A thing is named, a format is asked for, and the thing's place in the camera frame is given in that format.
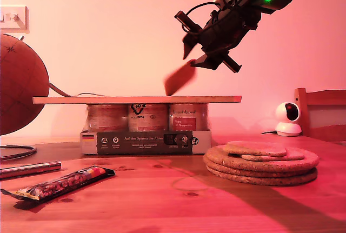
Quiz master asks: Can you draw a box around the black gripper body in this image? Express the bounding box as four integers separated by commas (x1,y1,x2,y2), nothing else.
174,5,262,74

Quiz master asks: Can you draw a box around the square cork coaster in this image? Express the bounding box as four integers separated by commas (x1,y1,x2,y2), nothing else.
222,141,288,157
163,61,198,96

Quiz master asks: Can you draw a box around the flat wooden board shelf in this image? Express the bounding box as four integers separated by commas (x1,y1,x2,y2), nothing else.
32,95,242,105

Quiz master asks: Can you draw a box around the large round cork trivet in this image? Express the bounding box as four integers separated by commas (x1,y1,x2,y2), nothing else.
203,144,320,171
206,166,318,187
203,157,320,178

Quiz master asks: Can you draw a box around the small round cork coaster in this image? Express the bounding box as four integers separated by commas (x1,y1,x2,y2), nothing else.
241,149,306,162

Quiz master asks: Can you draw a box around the cork globe on metal stand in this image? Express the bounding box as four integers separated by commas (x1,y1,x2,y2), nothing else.
0,34,51,162

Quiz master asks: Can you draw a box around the glass jar with red label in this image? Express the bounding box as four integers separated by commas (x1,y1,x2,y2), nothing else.
168,104,209,132

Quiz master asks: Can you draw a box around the glass jar with black logo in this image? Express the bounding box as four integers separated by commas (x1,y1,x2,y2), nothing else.
128,103,169,133

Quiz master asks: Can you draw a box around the printed cardboard jar tray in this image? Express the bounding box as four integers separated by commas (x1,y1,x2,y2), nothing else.
80,130,212,156

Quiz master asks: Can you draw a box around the glass jar with pale label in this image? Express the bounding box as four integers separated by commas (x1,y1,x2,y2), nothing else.
86,104,129,133

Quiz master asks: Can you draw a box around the wooden chair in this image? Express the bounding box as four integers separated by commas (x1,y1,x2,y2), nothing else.
294,88,346,146

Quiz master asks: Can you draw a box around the wrapped nut snack bar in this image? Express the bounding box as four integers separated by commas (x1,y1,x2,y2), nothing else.
1,165,116,203

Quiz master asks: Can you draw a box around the shiny metal tube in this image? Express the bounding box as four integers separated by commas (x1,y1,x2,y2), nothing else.
0,160,62,181

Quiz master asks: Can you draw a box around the black looping arm cable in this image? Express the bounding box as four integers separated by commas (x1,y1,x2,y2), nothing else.
182,1,221,34

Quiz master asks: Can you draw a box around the white security camera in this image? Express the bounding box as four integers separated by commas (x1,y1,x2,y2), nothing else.
275,102,302,137

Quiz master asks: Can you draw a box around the thin grey cable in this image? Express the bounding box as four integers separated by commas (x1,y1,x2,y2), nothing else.
48,82,108,98

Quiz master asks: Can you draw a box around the white wall socket plate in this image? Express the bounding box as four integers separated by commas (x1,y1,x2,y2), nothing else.
0,5,30,32

